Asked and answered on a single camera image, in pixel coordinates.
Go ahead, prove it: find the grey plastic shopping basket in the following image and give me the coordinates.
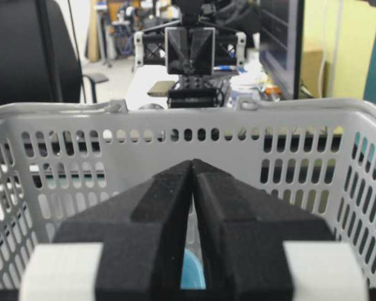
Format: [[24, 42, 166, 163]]
[[0, 99, 376, 300]]

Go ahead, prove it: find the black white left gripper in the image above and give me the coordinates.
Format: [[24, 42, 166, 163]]
[[134, 26, 246, 75]]

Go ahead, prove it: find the black office chair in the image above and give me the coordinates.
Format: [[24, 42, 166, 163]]
[[0, 1, 108, 106]]

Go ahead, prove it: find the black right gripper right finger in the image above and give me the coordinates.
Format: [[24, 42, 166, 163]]
[[191, 159, 371, 301]]

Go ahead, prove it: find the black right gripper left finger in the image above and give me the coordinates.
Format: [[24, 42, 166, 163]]
[[19, 161, 192, 300]]

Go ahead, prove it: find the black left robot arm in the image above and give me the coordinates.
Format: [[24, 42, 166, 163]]
[[18, 1, 246, 300]]

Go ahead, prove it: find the cardboard box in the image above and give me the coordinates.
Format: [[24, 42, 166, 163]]
[[301, 48, 324, 97]]

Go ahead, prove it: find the dark monitor screen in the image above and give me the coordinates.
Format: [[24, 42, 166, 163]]
[[259, 0, 305, 100]]

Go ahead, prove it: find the blue dustpan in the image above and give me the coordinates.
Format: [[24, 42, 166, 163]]
[[180, 248, 206, 290]]

